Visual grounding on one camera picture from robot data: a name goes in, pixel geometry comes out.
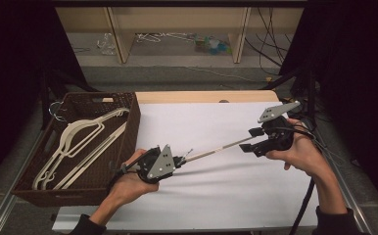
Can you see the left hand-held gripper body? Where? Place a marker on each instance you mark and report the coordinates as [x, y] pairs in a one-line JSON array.
[[161, 163]]

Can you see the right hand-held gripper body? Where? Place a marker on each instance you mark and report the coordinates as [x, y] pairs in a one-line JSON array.
[[278, 133]]

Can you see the brown woven basket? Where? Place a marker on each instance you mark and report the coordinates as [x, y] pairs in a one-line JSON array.
[[99, 182]]

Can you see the cream contoured clothes hanger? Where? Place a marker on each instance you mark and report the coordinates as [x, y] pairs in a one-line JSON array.
[[67, 130]]

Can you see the person's right hand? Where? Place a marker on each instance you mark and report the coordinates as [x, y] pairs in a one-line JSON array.
[[304, 153]]

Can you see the person's left hand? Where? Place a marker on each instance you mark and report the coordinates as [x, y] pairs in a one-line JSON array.
[[131, 187]]

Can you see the white paper sheet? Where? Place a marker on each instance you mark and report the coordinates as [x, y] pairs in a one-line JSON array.
[[223, 196]]

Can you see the black metal stand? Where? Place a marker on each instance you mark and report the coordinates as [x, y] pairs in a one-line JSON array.
[[45, 98], [311, 88]]

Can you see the colourful plastic items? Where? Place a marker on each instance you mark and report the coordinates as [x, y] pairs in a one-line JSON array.
[[213, 45]]

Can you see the clear plastic bag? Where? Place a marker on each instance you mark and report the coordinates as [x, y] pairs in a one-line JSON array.
[[106, 44]]

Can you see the light wooden shelf unit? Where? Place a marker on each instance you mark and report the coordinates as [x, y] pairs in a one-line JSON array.
[[177, 19]]

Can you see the aluminium rail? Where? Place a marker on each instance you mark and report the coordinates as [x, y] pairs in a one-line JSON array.
[[10, 196], [348, 192]]

